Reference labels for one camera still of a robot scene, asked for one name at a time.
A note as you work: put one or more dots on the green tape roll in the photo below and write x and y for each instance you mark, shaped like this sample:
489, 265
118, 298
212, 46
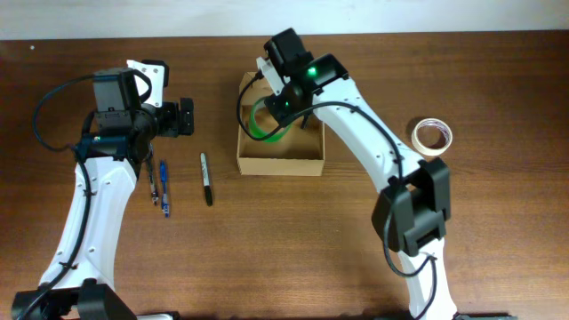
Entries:
257, 132

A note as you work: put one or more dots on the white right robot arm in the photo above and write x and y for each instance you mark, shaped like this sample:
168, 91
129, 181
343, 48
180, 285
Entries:
413, 203

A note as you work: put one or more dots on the black permanent marker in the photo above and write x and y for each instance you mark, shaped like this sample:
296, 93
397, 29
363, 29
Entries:
206, 180

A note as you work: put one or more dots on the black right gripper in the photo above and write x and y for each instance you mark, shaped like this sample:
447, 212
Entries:
276, 105

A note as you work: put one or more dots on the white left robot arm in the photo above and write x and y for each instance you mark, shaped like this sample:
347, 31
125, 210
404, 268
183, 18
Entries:
115, 143

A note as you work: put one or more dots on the brown cardboard box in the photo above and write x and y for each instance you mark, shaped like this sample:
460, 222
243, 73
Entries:
300, 152

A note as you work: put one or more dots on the black ballpoint pen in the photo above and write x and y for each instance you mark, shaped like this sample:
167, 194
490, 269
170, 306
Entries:
151, 179

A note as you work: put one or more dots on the beige masking tape roll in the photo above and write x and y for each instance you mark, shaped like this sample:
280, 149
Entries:
431, 136

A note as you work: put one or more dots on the blue ballpoint pen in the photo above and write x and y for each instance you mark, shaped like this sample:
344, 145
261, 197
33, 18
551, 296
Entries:
164, 181

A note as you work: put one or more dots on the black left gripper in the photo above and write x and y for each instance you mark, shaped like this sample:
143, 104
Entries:
185, 116

